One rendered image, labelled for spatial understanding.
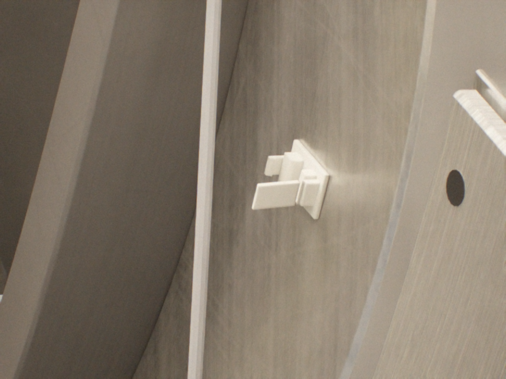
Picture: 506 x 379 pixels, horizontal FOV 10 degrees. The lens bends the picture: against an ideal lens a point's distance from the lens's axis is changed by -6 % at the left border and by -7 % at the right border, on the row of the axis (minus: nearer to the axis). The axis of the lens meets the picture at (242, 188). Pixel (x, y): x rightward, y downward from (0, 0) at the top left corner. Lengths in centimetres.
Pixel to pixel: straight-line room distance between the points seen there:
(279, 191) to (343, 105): 3
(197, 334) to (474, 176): 15
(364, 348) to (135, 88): 12
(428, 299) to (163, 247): 17
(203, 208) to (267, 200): 2
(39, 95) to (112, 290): 84
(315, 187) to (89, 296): 12
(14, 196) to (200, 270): 88
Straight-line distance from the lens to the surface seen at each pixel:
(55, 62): 190
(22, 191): 185
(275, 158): 97
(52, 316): 104
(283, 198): 96
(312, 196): 96
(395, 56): 92
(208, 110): 96
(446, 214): 88
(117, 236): 103
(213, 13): 96
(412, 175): 92
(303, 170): 96
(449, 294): 88
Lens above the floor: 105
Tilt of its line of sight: 6 degrees down
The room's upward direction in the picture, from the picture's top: 1 degrees clockwise
